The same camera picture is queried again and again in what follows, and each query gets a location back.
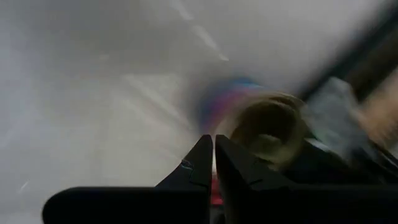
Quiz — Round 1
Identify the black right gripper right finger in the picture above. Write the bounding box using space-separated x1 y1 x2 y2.
215 134 398 224

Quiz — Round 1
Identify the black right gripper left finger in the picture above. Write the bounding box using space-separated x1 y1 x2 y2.
41 134 214 224

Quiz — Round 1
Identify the gold lid seafood can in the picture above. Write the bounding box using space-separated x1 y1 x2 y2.
197 77 308 172

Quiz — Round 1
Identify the red tape strip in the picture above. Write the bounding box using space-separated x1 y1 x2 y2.
210 174 224 206

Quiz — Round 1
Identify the grey metal bracket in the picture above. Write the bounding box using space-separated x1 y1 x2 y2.
303 76 371 159

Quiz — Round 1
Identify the black aluminium table frame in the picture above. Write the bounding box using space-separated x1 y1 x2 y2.
289 9 398 187

